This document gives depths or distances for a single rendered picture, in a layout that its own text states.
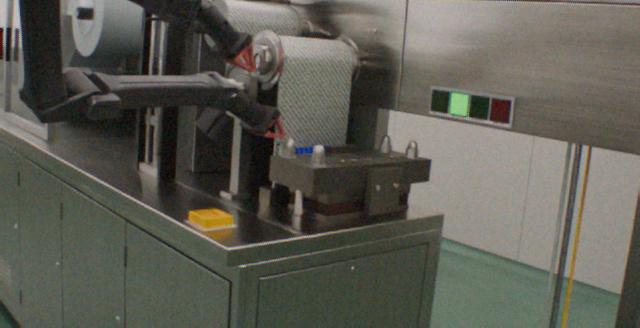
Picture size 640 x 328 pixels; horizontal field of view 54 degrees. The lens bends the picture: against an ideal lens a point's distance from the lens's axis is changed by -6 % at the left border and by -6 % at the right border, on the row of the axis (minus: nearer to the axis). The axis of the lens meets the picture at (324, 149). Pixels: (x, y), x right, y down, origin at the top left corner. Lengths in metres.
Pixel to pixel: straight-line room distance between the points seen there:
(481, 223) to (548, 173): 0.62
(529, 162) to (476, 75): 2.67
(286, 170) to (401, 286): 0.42
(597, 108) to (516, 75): 0.21
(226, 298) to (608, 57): 0.92
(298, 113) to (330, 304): 0.48
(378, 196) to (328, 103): 0.29
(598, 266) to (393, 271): 2.59
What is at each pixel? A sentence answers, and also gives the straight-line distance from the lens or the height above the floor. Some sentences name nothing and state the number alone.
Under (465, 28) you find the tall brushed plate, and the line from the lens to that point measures 1.63.
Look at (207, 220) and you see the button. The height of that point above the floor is 0.92.
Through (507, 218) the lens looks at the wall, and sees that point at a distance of 4.37.
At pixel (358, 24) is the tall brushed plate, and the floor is 1.36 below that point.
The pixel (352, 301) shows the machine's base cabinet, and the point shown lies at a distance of 1.56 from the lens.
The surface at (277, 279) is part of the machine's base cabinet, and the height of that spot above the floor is 0.81.
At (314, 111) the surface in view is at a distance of 1.68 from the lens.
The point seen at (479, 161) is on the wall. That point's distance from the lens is 4.46.
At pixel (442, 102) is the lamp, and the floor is 1.18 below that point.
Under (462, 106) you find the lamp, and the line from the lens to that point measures 1.62.
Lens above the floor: 1.29
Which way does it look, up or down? 9 degrees down
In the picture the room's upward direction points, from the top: 5 degrees clockwise
